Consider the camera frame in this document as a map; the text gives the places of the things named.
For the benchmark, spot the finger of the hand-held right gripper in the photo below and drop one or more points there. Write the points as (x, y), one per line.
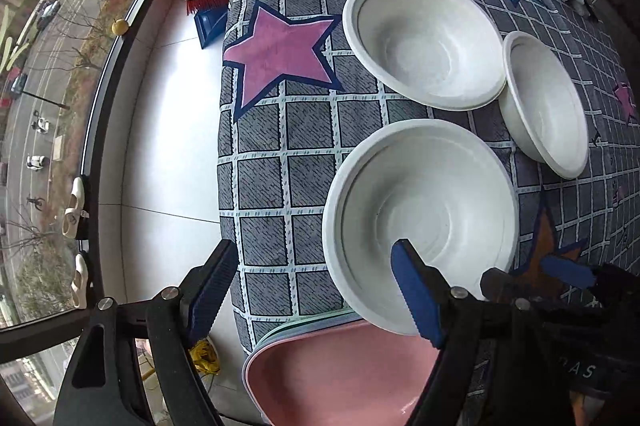
(567, 271)
(500, 284)

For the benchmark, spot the yellow round knob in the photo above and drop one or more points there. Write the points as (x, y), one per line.
(120, 26)

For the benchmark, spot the pink plastic basin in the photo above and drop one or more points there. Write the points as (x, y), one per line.
(325, 381)

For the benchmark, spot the large white bowl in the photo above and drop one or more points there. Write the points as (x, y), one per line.
(425, 206)
(425, 41)

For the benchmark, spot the grey checked star tablecloth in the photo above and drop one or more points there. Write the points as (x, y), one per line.
(300, 131)

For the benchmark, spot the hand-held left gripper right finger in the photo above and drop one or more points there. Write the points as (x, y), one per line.
(416, 296)

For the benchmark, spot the blue dustpan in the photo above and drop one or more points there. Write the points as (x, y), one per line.
(210, 26)

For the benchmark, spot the small white bowl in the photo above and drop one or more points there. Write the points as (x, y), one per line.
(545, 106)

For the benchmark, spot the light green plate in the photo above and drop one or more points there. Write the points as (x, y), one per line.
(320, 320)

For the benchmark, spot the black window frame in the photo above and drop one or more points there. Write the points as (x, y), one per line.
(100, 116)

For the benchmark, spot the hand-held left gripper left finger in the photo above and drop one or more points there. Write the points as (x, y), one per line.
(206, 301)

